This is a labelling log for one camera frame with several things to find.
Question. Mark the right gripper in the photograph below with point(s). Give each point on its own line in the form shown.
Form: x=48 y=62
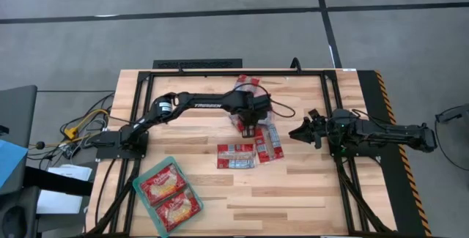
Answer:
x=324 y=132

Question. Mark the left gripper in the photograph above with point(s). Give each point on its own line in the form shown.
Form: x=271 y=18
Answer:
x=254 y=110

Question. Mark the popcorn bag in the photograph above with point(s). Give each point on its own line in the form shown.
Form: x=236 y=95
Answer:
x=246 y=81
x=178 y=208
x=269 y=146
x=235 y=156
x=161 y=185
x=235 y=122

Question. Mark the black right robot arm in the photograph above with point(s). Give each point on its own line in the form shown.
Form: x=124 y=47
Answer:
x=395 y=132

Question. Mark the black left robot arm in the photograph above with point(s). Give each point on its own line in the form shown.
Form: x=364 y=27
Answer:
x=205 y=104

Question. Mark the black floor vent grille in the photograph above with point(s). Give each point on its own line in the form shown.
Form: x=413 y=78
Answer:
x=198 y=63

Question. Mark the black mat with hazard stripe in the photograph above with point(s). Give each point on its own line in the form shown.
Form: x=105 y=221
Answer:
x=395 y=194

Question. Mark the teal plastic basket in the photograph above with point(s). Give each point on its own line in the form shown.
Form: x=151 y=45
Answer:
x=141 y=190

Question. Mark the black bar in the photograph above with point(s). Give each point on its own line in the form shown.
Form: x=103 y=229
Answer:
x=55 y=181

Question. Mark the white paper sheet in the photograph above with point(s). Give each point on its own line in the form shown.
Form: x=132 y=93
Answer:
x=58 y=203

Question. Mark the black round knob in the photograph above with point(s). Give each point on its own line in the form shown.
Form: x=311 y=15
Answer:
x=40 y=145

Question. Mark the dark grey chair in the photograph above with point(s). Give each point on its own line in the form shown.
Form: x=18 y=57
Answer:
x=16 y=110

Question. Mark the blue folder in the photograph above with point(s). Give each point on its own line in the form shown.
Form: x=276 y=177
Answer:
x=11 y=161

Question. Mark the dark grey padded seat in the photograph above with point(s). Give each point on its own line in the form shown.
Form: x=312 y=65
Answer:
x=18 y=212

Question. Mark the black metal table frame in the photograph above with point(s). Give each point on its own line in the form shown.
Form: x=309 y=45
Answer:
x=220 y=73

